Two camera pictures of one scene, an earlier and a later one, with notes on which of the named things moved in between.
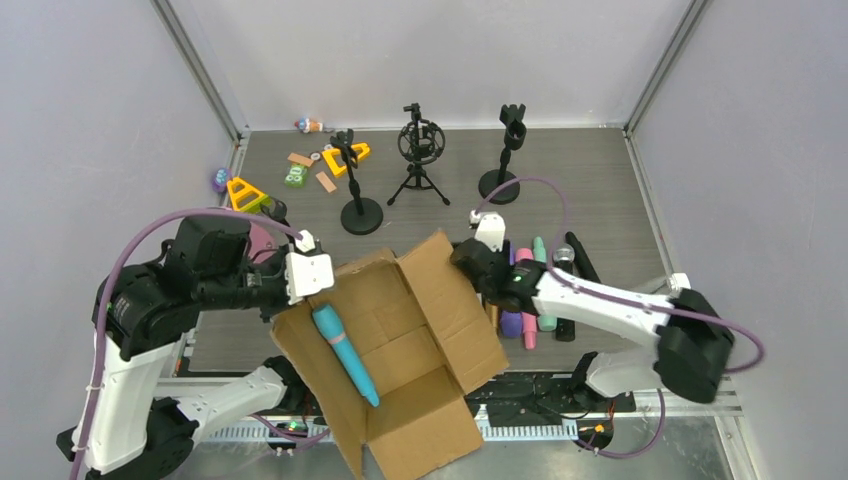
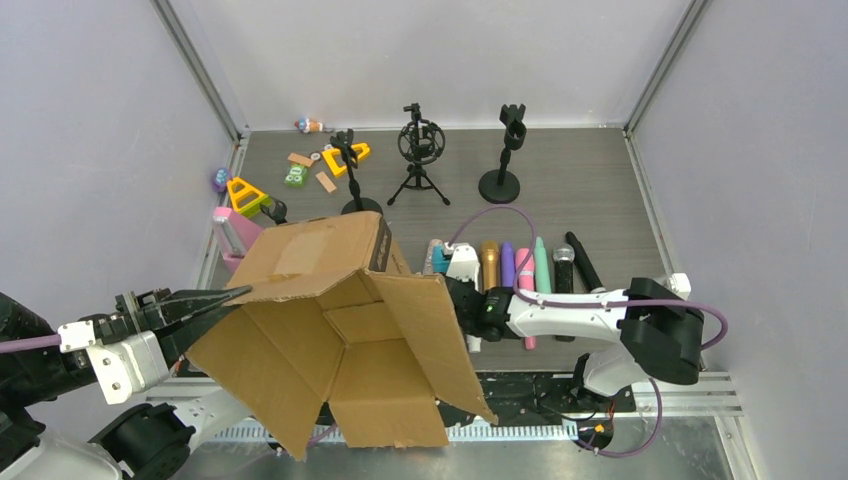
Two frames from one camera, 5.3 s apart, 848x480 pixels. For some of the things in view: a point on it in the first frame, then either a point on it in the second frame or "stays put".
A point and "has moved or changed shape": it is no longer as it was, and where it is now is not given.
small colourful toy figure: x=306 y=126 stays put
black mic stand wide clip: x=515 y=134 stays put
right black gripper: x=469 y=263 to x=460 y=295
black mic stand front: x=275 y=209 stays put
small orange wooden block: x=326 y=182 stays put
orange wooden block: x=299 y=159 stays put
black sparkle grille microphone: x=563 y=257 stays put
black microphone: x=583 y=266 stays put
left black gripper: x=277 y=302 to x=142 y=316
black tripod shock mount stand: x=420 y=142 stays put
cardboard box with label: x=415 y=330 has moved or changed shape
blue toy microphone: x=332 y=327 to x=439 y=262
